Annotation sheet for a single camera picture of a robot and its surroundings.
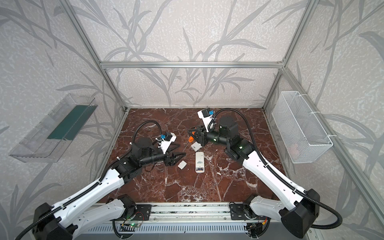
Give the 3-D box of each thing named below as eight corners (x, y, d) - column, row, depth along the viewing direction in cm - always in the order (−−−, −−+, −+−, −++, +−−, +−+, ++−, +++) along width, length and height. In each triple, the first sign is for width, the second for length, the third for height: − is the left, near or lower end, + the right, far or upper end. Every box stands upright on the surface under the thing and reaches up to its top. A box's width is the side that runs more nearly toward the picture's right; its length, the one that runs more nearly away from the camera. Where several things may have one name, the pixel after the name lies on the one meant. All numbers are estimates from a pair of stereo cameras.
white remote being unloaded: (194, 172, 89) (194, 171, 87) (195, 153, 97) (195, 152, 95) (204, 172, 89) (204, 171, 87) (204, 153, 97) (204, 152, 96)
